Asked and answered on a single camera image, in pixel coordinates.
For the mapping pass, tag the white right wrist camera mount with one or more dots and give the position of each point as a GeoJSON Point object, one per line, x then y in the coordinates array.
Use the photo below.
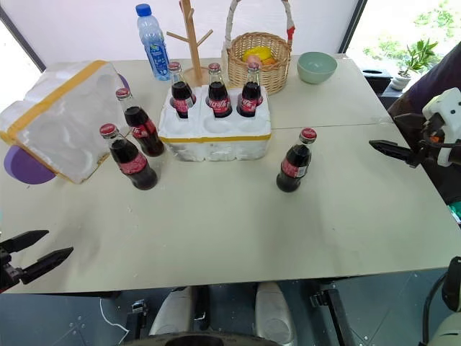
{"type": "Point", "coordinates": [448, 108]}

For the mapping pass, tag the yellow toy fruit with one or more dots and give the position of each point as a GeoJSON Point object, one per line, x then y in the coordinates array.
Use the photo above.
{"type": "Point", "coordinates": [261, 52]}

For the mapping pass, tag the orange toy fruit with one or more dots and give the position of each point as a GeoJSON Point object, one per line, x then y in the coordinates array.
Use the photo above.
{"type": "Point", "coordinates": [270, 61]}

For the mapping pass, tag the black table leg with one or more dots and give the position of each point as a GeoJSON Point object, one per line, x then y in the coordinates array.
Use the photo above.
{"type": "Point", "coordinates": [336, 317]}

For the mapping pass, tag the plastic water bottle blue cap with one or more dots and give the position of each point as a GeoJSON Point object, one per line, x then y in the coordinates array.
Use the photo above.
{"type": "Point", "coordinates": [155, 50]}

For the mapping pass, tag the black table bracket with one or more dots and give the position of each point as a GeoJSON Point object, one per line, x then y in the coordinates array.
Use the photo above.
{"type": "Point", "coordinates": [138, 313]}

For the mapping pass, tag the dark rounded rim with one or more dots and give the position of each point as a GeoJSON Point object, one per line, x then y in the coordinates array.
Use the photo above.
{"type": "Point", "coordinates": [194, 340]}

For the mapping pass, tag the grey rounded shell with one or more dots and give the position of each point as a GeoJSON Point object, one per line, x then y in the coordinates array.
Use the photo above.
{"type": "Point", "coordinates": [173, 311]}
{"type": "Point", "coordinates": [273, 313]}

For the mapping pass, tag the wooden mug tree stand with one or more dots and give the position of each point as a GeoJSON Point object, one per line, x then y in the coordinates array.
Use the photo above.
{"type": "Point", "coordinates": [192, 39]}

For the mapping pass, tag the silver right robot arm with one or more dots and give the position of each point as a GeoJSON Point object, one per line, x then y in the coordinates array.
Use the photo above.
{"type": "Point", "coordinates": [453, 288]}

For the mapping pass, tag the purple round plate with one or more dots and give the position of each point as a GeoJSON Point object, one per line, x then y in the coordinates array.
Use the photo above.
{"type": "Point", "coordinates": [25, 169]}

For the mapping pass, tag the potted green plant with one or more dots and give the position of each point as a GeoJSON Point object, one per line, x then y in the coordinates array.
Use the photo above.
{"type": "Point", "coordinates": [417, 57]}

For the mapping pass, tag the black box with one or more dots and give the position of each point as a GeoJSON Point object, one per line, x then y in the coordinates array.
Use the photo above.
{"type": "Point", "coordinates": [376, 81]}

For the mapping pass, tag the peach toy fruit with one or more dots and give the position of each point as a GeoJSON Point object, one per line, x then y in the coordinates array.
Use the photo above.
{"type": "Point", "coordinates": [253, 58]}

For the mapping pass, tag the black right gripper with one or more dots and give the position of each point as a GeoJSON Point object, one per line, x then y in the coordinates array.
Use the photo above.
{"type": "Point", "coordinates": [430, 147]}

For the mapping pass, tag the white foam bottle tray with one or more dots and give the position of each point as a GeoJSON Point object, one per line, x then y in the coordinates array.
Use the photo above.
{"type": "Point", "coordinates": [216, 142]}

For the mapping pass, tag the dark window frame post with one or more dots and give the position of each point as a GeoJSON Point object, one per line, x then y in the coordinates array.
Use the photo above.
{"type": "Point", "coordinates": [351, 25]}
{"type": "Point", "coordinates": [21, 36]}

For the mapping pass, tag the glass cola bottle red cap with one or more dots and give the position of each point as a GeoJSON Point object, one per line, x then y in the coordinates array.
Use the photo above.
{"type": "Point", "coordinates": [293, 167]}
{"type": "Point", "coordinates": [249, 96]}
{"type": "Point", "coordinates": [144, 133]}
{"type": "Point", "coordinates": [181, 94]}
{"type": "Point", "coordinates": [219, 96]}
{"type": "Point", "coordinates": [133, 164]}

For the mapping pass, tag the pale green bowl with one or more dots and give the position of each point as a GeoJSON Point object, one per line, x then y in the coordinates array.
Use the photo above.
{"type": "Point", "coordinates": [317, 68]}

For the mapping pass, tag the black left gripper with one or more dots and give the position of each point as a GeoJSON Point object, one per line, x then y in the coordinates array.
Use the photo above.
{"type": "Point", "coordinates": [7, 274]}

